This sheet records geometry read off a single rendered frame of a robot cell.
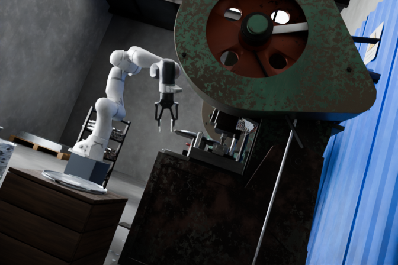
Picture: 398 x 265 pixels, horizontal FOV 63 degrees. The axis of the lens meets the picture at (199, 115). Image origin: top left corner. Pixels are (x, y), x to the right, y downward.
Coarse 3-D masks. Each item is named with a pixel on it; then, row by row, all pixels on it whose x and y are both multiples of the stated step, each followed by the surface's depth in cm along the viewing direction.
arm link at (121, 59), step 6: (132, 48) 204; (138, 48) 202; (114, 54) 204; (120, 54) 204; (126, 54) 205; (132, 54) 199; (114, 60) 204; (120, 60) 204; (126, 60) 206; (132, 60) 201; (120, 66) 208; (126, 66) 209
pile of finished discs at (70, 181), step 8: (48, 176) 135; (56, 176) 142; (64, 176) 146; (72, 176) 159; (64, 184) 132; (72, 184) 133; (80, 184) 142; (88, 184) 148; (96, 184) 159; (88, 192) 136; (96, 192) 139; (104, 192) 144
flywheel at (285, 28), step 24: (240, 0) 172; (264, 0) 171; (288, 0) 170; (216, 24) 170; (240, 24) 169; (264, 24) 153; (288, 24) 167; (216, 48) 167; (240, 48) 166; (264, 48) 164; (288, 48) 164; (240, 72) 163
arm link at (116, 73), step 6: (132, 66) 211; (138, 66) 214; (114, 72) 212; (120, 72) 213; (126, 72) 214; (132, 72) 215; (138, 72) 216; (108, 78) 213; (114, 78) 210; (120, 78) 212
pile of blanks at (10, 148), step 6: (0, 144) 208; (0, 150) 213; (6, 150) 217; (12, 150) 219; (0, 156) 209; (6, 156) 213; (0, 162) 210; (6, 162) 220; (0, 168) 211; (0, 174) 217; (0, 180) 218
